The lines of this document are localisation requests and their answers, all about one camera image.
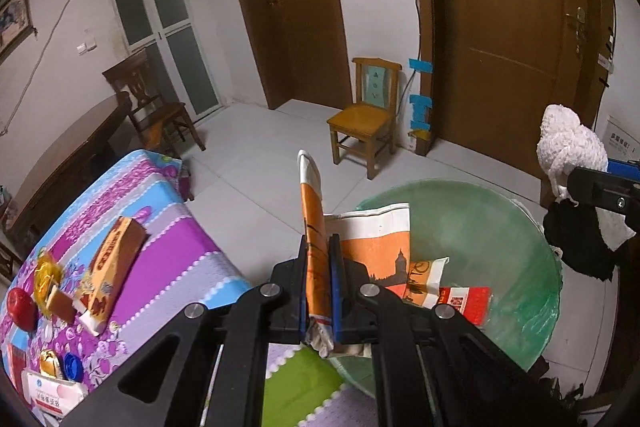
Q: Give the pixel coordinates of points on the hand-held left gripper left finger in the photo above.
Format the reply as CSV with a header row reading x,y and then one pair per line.
x,y
303,297

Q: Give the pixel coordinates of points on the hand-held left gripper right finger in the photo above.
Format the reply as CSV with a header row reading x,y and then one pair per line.
x,y
336,297

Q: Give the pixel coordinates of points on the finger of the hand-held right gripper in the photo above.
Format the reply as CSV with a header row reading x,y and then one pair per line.
x,y
625,168
605,192

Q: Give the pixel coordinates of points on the orange white paper wrapper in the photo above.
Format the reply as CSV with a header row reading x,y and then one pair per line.
x,y
312,217

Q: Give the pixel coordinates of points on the bin with green liner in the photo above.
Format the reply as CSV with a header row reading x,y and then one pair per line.
x,y
475,227

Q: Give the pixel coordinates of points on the brown carton box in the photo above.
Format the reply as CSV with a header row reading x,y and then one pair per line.
x,y
112,262

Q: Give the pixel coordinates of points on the blue bottle cap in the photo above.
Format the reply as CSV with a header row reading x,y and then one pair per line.
x,y
73,367

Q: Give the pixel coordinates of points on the gold foil wrapper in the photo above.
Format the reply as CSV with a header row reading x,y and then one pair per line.
x,y
50,363

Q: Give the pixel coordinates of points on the white paper notice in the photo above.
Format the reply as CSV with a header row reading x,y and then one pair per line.
x,y
622,137

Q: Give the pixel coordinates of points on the black cloth bundle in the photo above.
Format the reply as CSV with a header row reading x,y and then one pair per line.
x,y
580,242

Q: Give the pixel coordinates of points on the orange printed paper bag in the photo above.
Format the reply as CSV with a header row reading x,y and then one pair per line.
x,y
375,252

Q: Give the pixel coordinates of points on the pale knitted towel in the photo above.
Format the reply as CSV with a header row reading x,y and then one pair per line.
x,y
565,142

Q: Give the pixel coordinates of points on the red white packet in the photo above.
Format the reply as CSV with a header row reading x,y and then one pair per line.
x,y
467,302

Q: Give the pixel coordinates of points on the small yellow brown box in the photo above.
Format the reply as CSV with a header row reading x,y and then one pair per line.
x,y
421,144

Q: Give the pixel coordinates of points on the small light wooden chair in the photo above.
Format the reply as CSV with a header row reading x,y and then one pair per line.
x,y
360,117

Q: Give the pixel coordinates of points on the large blue tape patch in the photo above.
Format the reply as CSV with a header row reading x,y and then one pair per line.
x,y
420,107

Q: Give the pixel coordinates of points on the short blue tape strip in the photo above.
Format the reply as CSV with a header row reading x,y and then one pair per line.
x,y
421,65

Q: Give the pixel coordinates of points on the dark wooden chair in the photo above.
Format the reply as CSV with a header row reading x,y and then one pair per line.
x,y
160,114

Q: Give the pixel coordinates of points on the brown snack bar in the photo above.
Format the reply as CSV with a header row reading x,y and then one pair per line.
x,y
62,304

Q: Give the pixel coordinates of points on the yellow crumpled wrapper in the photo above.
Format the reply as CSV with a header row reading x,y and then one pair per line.
x,y
47,277

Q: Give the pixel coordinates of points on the white medicine box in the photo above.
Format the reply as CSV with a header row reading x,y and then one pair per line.
x,y
52,394

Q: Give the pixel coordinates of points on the red round container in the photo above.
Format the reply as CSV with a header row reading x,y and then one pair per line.
x,y
22,309

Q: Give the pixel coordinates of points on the dark wooden table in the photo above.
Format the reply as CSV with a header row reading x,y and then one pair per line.
x,y
75,132

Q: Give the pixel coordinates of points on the plain brown wooden door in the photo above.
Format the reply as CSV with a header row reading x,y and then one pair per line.
x,y
295,7

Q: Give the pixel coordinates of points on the red flat packet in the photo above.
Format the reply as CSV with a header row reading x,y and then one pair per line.
x,y
16,364

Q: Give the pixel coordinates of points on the white light switch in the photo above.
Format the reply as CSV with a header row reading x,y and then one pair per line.
x,y
87,45

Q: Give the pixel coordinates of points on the framed wall picture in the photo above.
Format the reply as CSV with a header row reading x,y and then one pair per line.
x,y
12,22

